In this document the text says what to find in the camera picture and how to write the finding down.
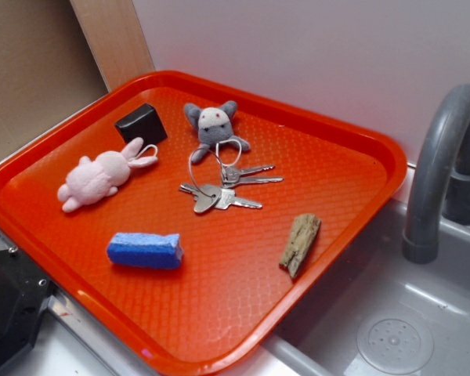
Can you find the pink plush bunny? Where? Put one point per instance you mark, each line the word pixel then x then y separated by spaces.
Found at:
pixel 93 180

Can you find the orange plastic tray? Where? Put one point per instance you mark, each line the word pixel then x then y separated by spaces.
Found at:
pixel 230 291

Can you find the gray toy sink basin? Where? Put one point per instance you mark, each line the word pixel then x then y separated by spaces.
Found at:
pixel 375 313

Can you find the silver keys on ring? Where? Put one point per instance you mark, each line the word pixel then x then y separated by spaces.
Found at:
pixel 222 196

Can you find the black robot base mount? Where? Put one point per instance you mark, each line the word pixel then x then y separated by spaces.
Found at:
pixel 25 290

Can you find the gray plush animal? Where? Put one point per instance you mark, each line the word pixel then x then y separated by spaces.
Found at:
pixel 213 126

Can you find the black small box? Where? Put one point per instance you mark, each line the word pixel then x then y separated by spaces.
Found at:
pixel 143 122

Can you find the brown wood piece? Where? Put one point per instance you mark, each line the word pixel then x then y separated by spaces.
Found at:
pixel 304 230

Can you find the wooden board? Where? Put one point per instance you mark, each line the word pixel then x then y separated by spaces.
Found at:
pixel 115 38

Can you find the gray toy faucet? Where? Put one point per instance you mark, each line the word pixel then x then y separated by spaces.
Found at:
pixel 441 182

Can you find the blue sponge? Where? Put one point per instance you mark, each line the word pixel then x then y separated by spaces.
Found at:
pixel 146 250

